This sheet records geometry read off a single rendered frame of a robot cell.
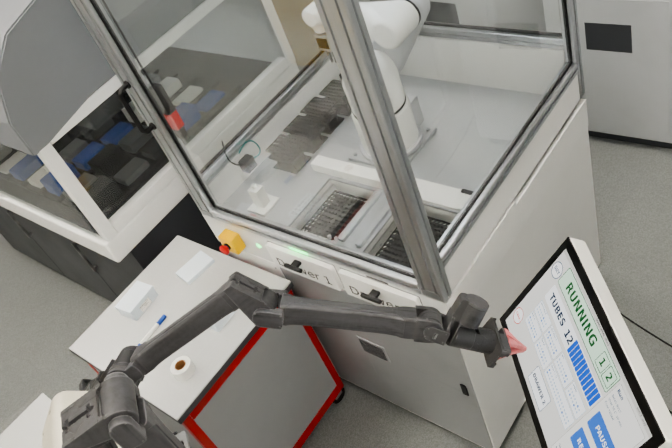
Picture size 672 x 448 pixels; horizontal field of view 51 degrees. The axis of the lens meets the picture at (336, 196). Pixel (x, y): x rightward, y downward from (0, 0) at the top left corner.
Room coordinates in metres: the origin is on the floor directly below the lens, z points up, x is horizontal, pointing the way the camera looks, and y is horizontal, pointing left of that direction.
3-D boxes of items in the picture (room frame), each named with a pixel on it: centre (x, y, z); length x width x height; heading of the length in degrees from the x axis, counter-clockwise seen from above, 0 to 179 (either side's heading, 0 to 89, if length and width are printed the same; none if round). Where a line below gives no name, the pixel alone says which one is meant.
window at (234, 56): (1.63, 0.14, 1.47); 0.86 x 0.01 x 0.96; 38
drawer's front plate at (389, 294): (1.40, -0.01, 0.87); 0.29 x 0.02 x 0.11; 38
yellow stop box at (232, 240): (1.90, 0.40, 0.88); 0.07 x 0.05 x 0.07; 38
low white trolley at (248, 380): (1.79, 0.68, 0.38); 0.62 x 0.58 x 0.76; 38
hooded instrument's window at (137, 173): (3.21, 0.97, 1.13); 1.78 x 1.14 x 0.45; 38
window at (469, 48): (1.53, -0.52, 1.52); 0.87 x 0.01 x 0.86; 128
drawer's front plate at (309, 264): (1.65, 0.19, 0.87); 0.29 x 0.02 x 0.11; 38
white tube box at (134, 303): (1.91, 0.81, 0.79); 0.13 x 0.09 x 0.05; 133
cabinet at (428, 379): (1.91, -0.22, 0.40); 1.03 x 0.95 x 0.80; 38
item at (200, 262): (1.98, 0.58, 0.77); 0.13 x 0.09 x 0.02; 120
